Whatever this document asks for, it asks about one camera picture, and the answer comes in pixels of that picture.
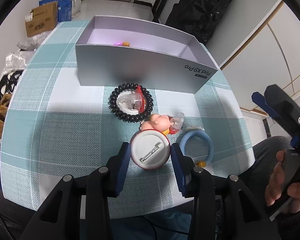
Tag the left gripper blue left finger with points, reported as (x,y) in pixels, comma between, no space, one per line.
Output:
(105,182)

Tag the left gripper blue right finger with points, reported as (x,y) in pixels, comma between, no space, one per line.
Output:
(197,183)

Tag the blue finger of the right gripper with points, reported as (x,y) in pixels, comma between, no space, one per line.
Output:
(260,100)

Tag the white round pin badge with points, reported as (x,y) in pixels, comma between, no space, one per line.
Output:
(150,149)

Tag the pink pig figurine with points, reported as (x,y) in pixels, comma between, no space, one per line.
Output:
(160,123)

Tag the clear red hair clip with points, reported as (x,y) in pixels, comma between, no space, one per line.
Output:
(132,101)

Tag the teal plaid tablecloth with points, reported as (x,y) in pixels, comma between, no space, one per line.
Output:
(54,126)

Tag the brown suede boot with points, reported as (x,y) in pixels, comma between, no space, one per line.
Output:
(4,104)

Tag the grey open cardboard box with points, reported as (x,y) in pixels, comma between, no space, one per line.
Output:
(114,50)

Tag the black white sneaker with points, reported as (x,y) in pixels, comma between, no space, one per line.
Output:
(9,82)

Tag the grey plastic parcel bag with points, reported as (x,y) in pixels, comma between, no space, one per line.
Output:
(32,43)

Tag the brown cardboard box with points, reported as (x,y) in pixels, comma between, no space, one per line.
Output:
(40,19)

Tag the blue cardboard box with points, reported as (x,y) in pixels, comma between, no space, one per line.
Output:
(64,9)

